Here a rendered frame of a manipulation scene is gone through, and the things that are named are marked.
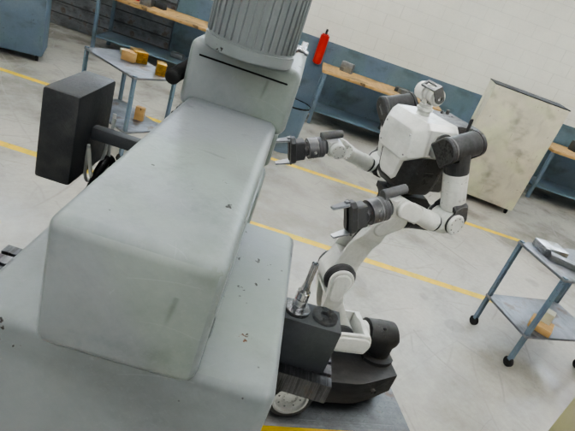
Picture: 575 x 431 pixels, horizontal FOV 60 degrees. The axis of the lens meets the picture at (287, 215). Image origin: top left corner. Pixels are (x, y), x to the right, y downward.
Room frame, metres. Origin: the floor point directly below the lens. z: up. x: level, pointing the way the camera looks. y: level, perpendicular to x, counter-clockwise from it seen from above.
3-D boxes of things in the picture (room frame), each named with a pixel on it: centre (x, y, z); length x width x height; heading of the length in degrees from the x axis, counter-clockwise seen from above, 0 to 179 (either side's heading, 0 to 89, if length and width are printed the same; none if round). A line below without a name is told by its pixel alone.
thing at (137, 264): (0.88, 0.18, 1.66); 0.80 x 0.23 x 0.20; 5
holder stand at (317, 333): (1.40, -0.19, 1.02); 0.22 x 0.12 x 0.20; 97
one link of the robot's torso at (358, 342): (1.97, -0.45, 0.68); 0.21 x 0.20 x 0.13; 109
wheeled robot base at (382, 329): (1.96, -0.42, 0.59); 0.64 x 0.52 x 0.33; 109
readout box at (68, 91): (1.05, 0.53, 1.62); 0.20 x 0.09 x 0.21; 5
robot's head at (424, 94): (1.94, -0.34, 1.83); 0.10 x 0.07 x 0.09; 30
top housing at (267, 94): (1.36, 0.22, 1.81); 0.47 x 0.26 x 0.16; 5
